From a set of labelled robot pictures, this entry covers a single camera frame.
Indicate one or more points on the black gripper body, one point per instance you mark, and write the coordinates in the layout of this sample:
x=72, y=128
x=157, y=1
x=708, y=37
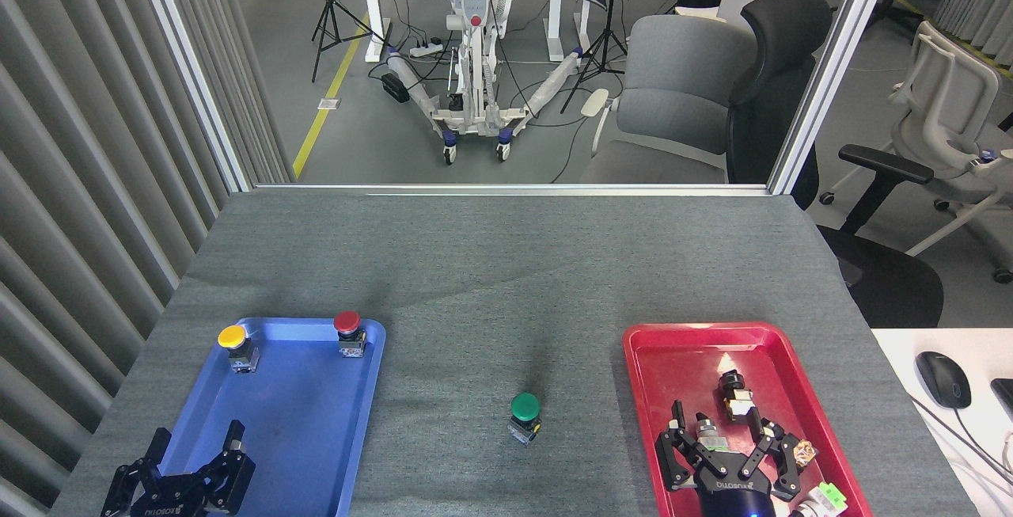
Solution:
x=166, y=501
x=736, y=493

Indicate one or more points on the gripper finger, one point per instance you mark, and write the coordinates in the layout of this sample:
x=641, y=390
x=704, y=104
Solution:
x=787, y=465
x=229, y=477
x=127, y=485
x=673, y=458

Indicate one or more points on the green push button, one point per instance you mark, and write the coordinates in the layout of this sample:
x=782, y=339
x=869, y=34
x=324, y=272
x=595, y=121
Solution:
x=525, y=405

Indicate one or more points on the yellow push button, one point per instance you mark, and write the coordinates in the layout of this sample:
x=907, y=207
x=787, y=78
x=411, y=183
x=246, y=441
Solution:
x=232, y=336

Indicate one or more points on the red push button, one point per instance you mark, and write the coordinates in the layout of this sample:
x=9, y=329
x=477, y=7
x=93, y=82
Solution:
x=347, y=321

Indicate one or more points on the red plastic tray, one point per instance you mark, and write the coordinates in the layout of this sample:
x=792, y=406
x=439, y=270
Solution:
x=673, y=374

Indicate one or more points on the blue plastic tray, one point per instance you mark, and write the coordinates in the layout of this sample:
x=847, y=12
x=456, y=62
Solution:
x=309, y=422

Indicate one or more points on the black computer mouse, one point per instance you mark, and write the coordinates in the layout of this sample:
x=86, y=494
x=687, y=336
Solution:
x=942, y=378

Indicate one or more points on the white side table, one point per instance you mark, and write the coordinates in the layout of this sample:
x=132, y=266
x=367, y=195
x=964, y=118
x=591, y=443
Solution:
x=973, y=454

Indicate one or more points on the black flat device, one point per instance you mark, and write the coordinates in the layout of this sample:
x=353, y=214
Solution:
x=1005, y=397

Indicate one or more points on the grey office chair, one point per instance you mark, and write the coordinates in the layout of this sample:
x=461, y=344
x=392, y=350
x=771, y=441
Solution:
x=673, y=105

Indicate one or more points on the white mesh office chair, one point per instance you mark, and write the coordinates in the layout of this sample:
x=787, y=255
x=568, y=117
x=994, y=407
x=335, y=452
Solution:
x=950, y=105

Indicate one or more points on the black power adapter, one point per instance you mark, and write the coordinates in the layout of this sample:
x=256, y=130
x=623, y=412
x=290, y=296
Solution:
x=394, y=88

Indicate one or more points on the black office chair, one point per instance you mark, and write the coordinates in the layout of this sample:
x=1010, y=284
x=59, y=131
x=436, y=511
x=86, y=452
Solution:
x=779, y=42

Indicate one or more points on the black tripod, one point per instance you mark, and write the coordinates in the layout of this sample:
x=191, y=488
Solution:
x=608, y=34
x=328, y=10

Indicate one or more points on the white desk leg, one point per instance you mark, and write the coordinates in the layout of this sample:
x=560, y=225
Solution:
x=556, y=26
x=373, y=22

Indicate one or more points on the white power strip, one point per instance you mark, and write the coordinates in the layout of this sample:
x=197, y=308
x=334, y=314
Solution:
x=426, y=50

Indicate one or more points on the black switch with amber block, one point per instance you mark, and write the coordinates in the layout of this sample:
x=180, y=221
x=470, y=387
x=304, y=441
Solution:
x=807, y=450

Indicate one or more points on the silver switch with green label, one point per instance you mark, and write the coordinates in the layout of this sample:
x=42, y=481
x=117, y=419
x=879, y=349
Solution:
x=710, y=436

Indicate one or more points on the silver switch with green block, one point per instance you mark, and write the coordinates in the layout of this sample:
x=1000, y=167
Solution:
x=823, y=499

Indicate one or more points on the black knob white switch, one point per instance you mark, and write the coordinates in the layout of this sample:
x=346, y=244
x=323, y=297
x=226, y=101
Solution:
x=740, y=404

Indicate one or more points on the silver frame crossbar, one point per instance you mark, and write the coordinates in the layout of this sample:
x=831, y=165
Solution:
x=514, y=189

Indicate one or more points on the silver frame post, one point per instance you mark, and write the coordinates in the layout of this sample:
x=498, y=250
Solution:
x=190, y=66
x=831, y=66

